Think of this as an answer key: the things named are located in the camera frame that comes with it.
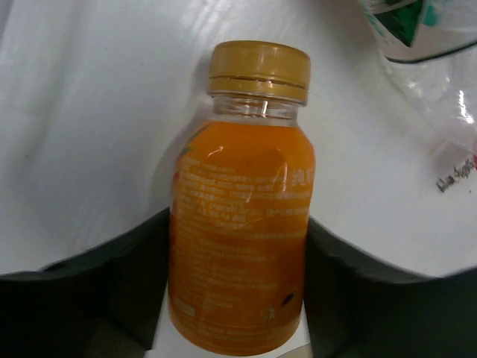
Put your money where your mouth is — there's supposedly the orange juice bottle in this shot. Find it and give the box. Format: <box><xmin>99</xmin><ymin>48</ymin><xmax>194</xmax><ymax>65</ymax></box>
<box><xmin>168</xmin><ymin>40</ymin><xmax>315</xmax><ymax>357</ymax></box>

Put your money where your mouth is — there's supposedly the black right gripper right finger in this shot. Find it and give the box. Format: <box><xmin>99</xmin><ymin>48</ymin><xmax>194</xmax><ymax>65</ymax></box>
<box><xmin>304</xmin><ymin>219</ymin><xmax>476</xmax><ymax>357</ymax></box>

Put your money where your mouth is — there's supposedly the red label red cap bottle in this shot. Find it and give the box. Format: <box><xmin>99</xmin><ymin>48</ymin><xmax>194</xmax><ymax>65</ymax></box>
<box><xmin>353</xmin><ymin>0</ymin><xmax>477</xmax><ymax>195</ymax></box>

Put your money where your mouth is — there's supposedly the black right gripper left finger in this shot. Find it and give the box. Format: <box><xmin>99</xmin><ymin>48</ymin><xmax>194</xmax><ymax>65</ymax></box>
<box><xmin>1</xmin><ymin>209</ymin><xmax>169</xmax><ymax>357</ymax></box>

